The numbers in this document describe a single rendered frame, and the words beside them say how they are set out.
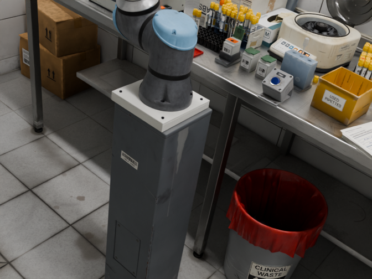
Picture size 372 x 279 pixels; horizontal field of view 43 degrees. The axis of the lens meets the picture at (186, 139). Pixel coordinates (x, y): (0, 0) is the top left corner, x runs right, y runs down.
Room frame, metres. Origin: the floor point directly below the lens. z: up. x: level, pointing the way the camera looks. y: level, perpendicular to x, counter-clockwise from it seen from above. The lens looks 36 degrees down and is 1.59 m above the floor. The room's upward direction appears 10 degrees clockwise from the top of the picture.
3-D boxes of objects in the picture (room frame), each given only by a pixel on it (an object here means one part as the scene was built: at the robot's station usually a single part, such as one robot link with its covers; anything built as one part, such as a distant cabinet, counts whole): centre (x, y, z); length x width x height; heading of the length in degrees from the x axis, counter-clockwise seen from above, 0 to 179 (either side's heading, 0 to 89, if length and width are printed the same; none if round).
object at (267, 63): (1.40, -0.22, 0.91); 0.05 x 0.04 x 0.07; 145
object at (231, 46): (1.48, -0.10, 0.92); 0.05 x 0.04 x 0.06; 145
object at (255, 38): (1.67, -0.10, 0.91); 0.20 x 0.10 x 0.07; 55
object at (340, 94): (1.28, -0.45, 0.93); 0.13 x 0.13 x 0.10; 51
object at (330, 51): (1.63, -0.40, 0.94); 0.30 x 0.24 x 0.12; 136
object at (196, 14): (1.60, -0.02, 0.93); 0.17 x 0.09 x 0.11; 56
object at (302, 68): (1.39, -0.31, 0.92); 0.10 x 0.07 x 0.10; 49
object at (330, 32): (1.64, -0.41, 0.97); 0.15 x 0.15 x 0.07
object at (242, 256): (1.33, -0.38, 0.22); 0.38 x 0.37 x 0.44; 55
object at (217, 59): (1.47, -0.10, 0.89); 0.09 x 0.05 x 0.04; 145
